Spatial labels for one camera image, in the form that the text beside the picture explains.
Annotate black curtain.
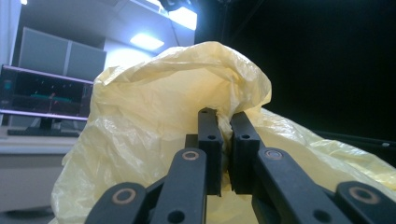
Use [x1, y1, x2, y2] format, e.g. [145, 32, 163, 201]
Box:
[194, 0, 396, 143]

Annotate computer monitor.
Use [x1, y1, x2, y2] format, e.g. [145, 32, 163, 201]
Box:
[0, 64, 94, 138]

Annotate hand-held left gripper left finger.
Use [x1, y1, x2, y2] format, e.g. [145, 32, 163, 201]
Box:
[185, 106, 224, 197]

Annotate grey partition boards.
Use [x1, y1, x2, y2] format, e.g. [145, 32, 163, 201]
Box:
[18, 27, 107, 82]

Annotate ceiling light panel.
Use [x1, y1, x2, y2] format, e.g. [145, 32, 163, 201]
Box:
[168, 6, 199, 32]
[130, 32, 165, 51]

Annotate yellow plastic bag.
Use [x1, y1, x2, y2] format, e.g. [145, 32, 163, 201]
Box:
[49, 40, 396, 224]

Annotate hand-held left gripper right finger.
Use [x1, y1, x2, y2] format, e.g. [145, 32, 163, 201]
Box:
[229, 111, 265, 195]

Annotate white desk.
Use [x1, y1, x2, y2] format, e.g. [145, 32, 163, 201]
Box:
[0, 125, 83, 214]

